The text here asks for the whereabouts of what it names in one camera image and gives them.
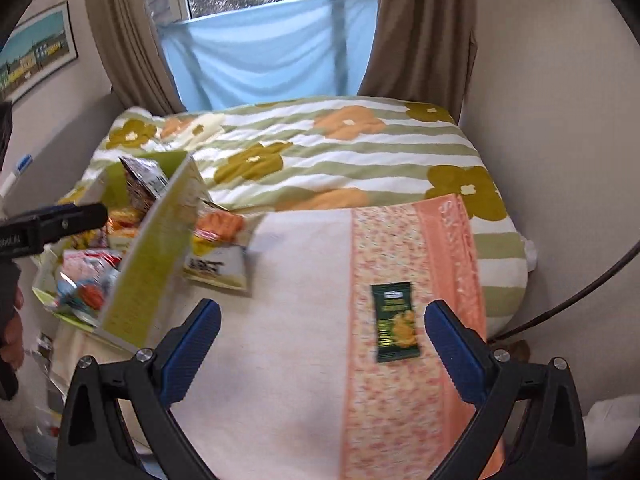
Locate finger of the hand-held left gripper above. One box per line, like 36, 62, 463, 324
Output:
30, 203, 109, 252

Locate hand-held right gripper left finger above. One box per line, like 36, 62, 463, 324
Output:
57, 299, 223, 480

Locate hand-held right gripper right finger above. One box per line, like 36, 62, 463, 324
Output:
424, 300, 588, 480

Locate white pink snack packet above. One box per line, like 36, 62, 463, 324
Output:
61, 249, 122, 283

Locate small dark green snack packet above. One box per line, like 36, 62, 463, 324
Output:
369, 281, 422, 364

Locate green cardboard box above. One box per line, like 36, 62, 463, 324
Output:
32, 152, 213, 352

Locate person's left hand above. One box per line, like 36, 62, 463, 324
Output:
0, 285, 27, 372

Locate pile of orange snack packets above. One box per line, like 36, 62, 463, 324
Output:
97, 205, 148, 241

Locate white blue tube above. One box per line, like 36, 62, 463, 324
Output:
0, 152, 34, 197

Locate blue red snack packet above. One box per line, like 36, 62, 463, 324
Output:
54, 277, 108, 321

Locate silver snack packet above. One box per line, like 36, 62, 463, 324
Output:
119, 155, 171, 201

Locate orange white chip packet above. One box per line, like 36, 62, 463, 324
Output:
181, 201, 252, 294

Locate cream orange towel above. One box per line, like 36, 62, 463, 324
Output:
50, 194, 507, 480

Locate brown curtain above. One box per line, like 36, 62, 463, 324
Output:
81, 0, 187, 117
356, 0, 479, 121

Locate striped floral blanket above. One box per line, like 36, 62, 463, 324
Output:
60, 97, 532, 337

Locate light blue window cloth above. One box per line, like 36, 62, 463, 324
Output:
159, 0, 379, 112

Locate thick black cable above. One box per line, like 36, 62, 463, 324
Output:
492, 240, 640, 347

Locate framed wall picture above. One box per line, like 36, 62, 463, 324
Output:
0, 1, 80, 107

